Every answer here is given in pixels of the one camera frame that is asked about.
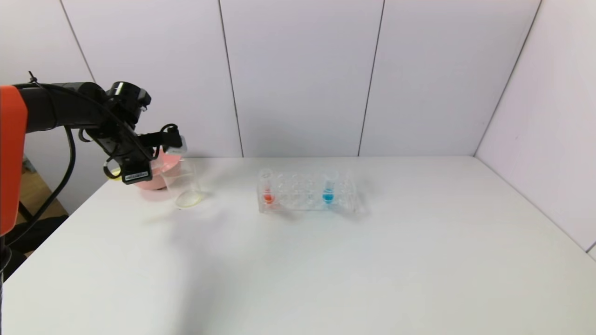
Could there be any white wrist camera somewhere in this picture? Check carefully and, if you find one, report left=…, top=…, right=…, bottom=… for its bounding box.
left=165, top=135, right=188, bottom=156

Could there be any black tripod stand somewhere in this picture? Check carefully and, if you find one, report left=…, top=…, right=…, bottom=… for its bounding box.
left=19, top=158, right=47, bottom=221

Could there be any blue pigment test tube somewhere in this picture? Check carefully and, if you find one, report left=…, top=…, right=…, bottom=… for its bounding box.
left=322, top=170, right=338, bottom=204

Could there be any clear plastic test tube rack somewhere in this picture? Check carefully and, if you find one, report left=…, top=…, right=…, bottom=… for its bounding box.
left=256, top=168, right=368, bottom=217

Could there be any pink bowl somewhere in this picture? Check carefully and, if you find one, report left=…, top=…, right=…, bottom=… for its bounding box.
left=134, top=153, right=182, bottom=191

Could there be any clear glass beaker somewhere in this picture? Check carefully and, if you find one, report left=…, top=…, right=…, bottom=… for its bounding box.
left=160, top=158, right=204, bottom=209

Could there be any red pigment test tube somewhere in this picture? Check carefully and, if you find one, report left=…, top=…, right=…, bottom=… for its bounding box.
left=259, top=168, right=276, bottom=205

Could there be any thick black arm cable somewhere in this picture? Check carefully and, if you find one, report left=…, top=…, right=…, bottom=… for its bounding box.
left=9, top=126, right=77, bottom=247

